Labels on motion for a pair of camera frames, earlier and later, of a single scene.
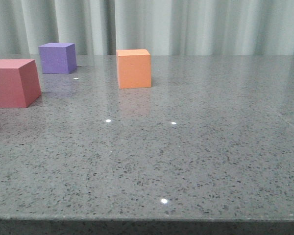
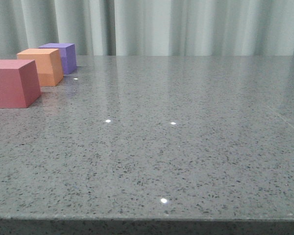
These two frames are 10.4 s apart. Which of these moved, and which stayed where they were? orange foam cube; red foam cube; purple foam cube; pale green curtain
Moved: orange foam cube
Stayed: pale green curtain; red foam cube; purple foam cube
